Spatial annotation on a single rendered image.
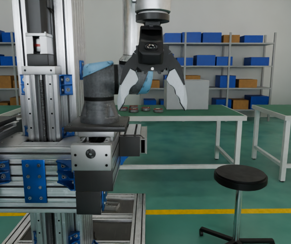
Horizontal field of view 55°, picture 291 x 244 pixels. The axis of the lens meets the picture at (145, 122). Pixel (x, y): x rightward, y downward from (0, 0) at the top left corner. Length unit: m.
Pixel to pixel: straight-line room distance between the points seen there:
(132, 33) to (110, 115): 0.31
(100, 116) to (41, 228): 0.62
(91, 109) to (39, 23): 0.40
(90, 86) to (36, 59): 0.27
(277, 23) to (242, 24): 0.84
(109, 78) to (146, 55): 0.56
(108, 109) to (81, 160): 0.23
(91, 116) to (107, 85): 0.13
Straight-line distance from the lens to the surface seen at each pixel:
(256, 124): 4.07
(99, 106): 1.06
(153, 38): 0.56
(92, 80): 1.06
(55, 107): 1.23
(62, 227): 1.40
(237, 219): 2.12
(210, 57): 6.66
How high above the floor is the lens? 1.25
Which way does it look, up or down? 11 degrees down
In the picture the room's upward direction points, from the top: straight up
